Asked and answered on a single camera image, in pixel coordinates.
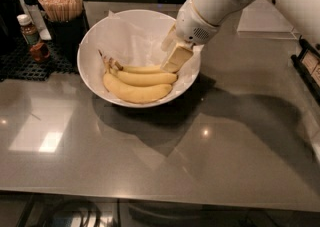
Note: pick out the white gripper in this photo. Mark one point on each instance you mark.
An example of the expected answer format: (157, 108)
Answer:
(190, 27)

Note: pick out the yellow banana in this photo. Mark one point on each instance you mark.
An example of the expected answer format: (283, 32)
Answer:
(142, 80)
(139, 69)
(129, 93)

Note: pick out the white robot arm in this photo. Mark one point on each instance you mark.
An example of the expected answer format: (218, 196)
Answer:
(304, 15)

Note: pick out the white ceramic bowl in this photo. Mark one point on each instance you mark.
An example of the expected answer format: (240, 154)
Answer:
(96, 81)

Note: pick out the white paper bowl liner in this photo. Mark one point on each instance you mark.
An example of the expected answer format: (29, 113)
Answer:
(133, 37)

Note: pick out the black chopstick holder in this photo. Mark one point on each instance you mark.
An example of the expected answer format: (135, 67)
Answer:
(68, 35)

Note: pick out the bundle of wooden chopsticks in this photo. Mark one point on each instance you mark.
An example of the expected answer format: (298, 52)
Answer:
(62, 10)

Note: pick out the small red-brown jar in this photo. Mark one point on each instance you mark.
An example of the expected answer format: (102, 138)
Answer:
(39, 52)

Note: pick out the white flat utensil packet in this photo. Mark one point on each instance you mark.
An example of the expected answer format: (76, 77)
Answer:
(36, 16)

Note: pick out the small white-capped sauce bottle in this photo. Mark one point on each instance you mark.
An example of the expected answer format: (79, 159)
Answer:
(28, 29)

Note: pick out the black grid mat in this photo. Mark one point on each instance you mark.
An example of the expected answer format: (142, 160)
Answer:
(18, 64)

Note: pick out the black container at left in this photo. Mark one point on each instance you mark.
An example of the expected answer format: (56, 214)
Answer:
(9, 26)

